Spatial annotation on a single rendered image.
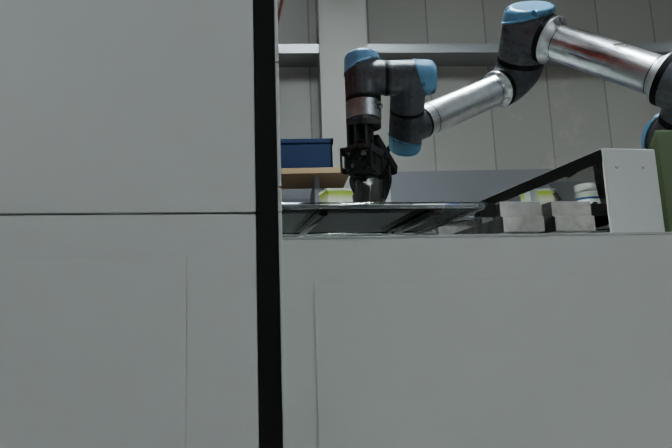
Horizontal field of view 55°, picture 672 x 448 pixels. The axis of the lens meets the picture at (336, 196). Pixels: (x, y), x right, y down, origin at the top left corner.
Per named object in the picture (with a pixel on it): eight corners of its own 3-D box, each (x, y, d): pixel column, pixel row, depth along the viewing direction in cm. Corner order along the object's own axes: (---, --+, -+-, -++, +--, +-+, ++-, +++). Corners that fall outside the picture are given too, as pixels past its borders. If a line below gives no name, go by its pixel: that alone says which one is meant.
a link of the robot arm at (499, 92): (510, 87, 173) (374, 146, 149) (516, 48, 167) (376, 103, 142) (545, 102, 166) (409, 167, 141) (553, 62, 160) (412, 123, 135)
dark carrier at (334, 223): (279, 208, 106) (279, 205, 106) (263, 234, 139) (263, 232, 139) (475, 207, 112) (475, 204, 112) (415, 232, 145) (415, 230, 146)
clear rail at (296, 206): (274, 210, 104) (273, 201, 104) (273, 211, 105) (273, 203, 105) (488, 209, 111) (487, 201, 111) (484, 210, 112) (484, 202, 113)
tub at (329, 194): (327, 214, 160) (326, 187, 161) (318, 218, 167) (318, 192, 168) (355, 214, 162) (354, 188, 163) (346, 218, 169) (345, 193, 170)
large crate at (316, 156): (330, 181, 373) (329, 153, 376) (334, 169, 341) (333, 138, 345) (254, 183, 370) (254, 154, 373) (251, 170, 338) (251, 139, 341)
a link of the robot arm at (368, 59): (384, 45, 133) (343, 46, 133) (386, 95, 131) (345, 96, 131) (380, 59, 141) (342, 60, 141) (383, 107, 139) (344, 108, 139)
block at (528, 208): (500, 216, 114) (499, 200, 115) (492, 219, 118) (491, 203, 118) (541, 216, 116) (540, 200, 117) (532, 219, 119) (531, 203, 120)
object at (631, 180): (612, 236, 97) (602, 147, 100) (470, 265, 151) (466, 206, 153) (667, 236, 99) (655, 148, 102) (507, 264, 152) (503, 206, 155)
